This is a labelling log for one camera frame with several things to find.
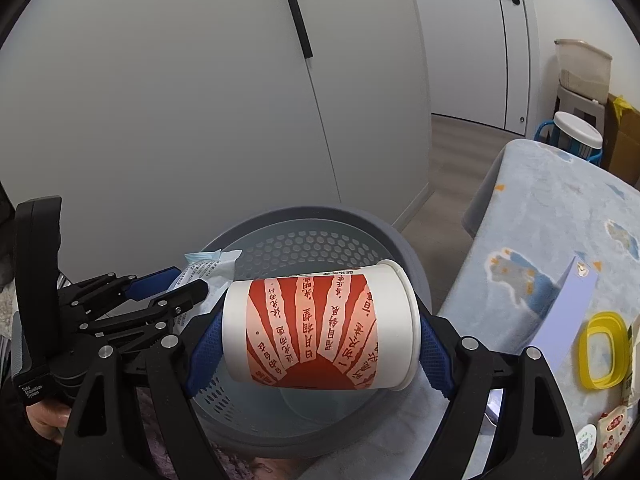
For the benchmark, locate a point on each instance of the brown cardboard box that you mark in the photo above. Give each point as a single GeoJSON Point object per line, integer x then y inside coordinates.
{"type": "Point", "coordinates": [627, 145]}

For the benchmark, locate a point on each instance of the cream printed packet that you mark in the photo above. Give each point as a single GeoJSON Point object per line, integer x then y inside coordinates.
{"type": "Point", "coordinates": [632, 360]}

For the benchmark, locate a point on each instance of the grey plastic stool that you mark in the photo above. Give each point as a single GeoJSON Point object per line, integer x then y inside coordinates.
{"type": "Point", "coordinates": [575, 102]}

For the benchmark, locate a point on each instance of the white snack wrapper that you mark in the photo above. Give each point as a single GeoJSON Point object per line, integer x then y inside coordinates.
{"type": "Point", "coordinates": [210, 270]}

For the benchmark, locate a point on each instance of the red printed paper cup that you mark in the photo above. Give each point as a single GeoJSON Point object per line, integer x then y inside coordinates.
{"type": "Point", "coordinates": [320, 330]}

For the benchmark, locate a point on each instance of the yellow plastic lid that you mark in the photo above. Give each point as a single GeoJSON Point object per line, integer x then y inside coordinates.
{"type": "Point", "coordinates": [585, 355]}

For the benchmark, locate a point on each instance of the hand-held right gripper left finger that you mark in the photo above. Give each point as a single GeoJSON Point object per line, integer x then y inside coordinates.
{"type": "Point", "coordinates": [205, 355]}

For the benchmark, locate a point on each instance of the red and white snack packet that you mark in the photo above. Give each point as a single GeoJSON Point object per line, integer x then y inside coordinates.
{"type": "Point", "coordinates": [612, 430]}

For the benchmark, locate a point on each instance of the grey perforated waste basket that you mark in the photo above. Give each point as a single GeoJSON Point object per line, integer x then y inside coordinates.
{"type": "Point", "coordinates": [320, 245]}

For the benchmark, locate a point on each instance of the purple patterned cloth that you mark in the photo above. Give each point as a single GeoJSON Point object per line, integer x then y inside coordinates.
{"type": "Point", "coordinates": [150, 425]}

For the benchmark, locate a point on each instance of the small white round tub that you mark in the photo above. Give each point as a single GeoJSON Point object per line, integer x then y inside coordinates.
{"type": "Point", "coordinates": [586, 447]}

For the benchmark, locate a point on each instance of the person's left hand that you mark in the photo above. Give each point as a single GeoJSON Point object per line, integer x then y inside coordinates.
{"type": "Point", "coordinates": [46, 417]}

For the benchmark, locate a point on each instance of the lavender paper card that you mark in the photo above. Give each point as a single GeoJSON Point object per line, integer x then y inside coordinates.
{"type": "Point", "coordinates": [570, 310]}

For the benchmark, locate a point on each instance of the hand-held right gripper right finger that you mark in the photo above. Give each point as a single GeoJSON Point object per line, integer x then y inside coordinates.
{"type": "Point", "coordinates": [435, 355]}

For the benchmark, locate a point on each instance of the yellow plastic bag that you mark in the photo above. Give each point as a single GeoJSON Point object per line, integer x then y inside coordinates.
{"type": "Point", "coordinates": [625, 106]}

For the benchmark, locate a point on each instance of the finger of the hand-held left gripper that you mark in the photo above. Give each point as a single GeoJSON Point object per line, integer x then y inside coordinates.
{"type": "Point", "coordinates": [185, 295]}
{"type": "Point", "coordinates": [150, 282]}

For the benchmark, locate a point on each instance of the clear plastic storage box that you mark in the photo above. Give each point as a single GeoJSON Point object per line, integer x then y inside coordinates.
{"type": "Point", "coordinates": [582, 65]}

